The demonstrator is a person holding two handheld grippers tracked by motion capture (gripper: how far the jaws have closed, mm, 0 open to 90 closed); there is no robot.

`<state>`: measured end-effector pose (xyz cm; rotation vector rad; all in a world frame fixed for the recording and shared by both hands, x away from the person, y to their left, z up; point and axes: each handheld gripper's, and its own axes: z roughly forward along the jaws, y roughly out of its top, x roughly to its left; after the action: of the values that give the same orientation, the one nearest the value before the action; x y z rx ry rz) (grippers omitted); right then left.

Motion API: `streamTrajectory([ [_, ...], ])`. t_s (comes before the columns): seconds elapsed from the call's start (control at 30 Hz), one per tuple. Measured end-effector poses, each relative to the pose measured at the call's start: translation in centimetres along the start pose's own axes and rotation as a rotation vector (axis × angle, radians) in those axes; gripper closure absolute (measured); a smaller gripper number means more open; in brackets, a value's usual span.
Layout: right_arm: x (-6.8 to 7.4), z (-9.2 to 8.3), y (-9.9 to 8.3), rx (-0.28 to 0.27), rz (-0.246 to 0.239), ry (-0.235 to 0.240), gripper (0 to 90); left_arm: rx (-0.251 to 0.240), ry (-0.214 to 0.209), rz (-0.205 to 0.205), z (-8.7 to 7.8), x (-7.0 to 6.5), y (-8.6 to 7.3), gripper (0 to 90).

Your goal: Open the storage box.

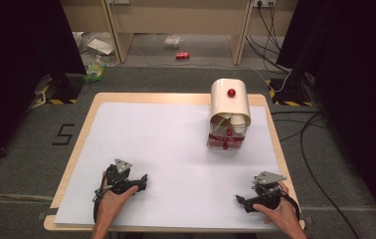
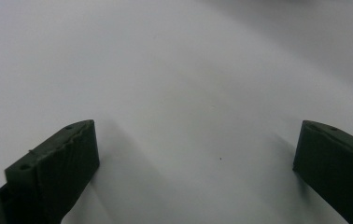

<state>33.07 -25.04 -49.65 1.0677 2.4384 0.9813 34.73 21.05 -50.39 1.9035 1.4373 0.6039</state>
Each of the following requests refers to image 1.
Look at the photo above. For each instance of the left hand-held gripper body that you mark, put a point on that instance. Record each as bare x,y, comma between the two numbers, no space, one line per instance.
118,179

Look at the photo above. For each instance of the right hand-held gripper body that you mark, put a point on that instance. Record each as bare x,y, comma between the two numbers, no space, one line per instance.
267,192

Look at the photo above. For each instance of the person's left hand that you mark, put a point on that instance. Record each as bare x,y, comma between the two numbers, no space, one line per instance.
113,205

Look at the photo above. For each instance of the person's right hand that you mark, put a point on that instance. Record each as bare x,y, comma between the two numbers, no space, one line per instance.
282,215

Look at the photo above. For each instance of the white table mat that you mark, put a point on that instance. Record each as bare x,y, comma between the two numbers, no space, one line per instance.
162,159

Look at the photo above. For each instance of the pile of red stick packets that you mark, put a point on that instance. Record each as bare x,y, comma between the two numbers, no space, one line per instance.
219,142

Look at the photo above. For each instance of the white paper cups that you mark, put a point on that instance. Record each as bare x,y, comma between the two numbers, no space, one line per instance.
238,122

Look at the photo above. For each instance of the white storage box red knob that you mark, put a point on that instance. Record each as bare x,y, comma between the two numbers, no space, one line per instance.
229,103

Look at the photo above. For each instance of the black stand base hazard tape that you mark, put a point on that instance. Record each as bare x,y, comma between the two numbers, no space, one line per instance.
288,94
65,89

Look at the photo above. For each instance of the green bag on floor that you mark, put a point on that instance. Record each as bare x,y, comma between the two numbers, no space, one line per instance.
94,71

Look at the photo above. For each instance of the red soda can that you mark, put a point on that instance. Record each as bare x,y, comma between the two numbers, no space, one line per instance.
182,55

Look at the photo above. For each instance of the white flat carton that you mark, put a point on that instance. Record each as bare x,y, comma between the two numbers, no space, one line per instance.
100,46

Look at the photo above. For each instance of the clear plastic bag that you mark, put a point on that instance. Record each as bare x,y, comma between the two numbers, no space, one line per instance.
173,41

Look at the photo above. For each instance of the black curtain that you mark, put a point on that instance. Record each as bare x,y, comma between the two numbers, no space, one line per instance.
17,66
351,66

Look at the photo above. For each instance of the beige desk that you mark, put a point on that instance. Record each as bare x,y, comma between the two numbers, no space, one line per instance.
176,20

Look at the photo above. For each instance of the white wall socket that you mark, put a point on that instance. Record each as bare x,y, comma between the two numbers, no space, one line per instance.
264,2

